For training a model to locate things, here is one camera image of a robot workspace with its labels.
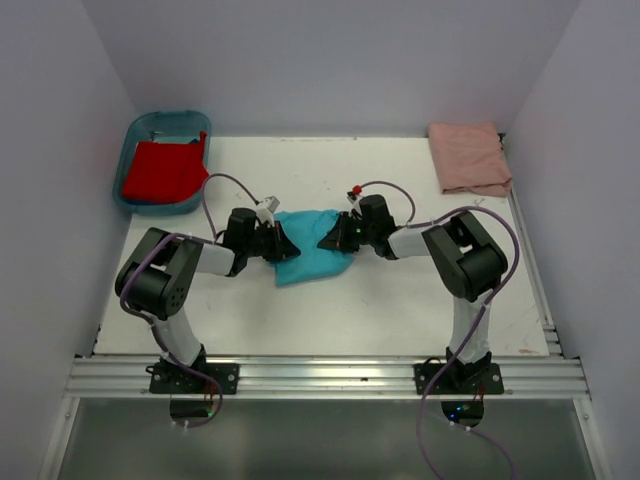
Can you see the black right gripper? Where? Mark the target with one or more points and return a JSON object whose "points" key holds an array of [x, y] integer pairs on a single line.
{"points": [[337, 240]]}

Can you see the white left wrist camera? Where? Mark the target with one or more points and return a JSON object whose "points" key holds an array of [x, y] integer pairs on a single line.
{"points": [[266, 208]]}

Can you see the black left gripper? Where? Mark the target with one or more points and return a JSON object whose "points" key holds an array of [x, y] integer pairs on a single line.
{"points": [[283, 248]]}

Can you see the folded pink t-shirt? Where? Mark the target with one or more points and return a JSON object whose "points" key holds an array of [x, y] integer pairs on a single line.
{"points": [[469, 158]]}

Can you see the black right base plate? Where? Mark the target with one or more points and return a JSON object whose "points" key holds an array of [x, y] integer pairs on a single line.
{"points": [[481, 377]]}

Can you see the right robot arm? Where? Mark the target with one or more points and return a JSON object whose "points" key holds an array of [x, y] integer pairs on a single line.
{"points": [[468, 260]]}

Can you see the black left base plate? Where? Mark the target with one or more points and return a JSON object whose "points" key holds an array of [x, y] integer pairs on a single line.
{"points": [[169, 379]]}

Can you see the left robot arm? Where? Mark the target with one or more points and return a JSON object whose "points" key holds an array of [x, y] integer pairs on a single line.
{"points": [[154, 282]]}

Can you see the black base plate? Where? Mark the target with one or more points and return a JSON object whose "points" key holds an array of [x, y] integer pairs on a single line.
{"points": [[481, 377], [169, 379]]}

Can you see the aluminium mounting rail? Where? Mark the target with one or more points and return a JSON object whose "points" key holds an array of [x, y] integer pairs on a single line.
{"points": [[334, 378]]}

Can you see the red t-shirt in bin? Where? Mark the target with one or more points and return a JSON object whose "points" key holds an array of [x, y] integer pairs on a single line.
{"points": [[166, 173]]}

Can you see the teal t-shirt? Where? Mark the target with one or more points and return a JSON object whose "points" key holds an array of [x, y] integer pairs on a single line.
{"points": [[305, 229]]}

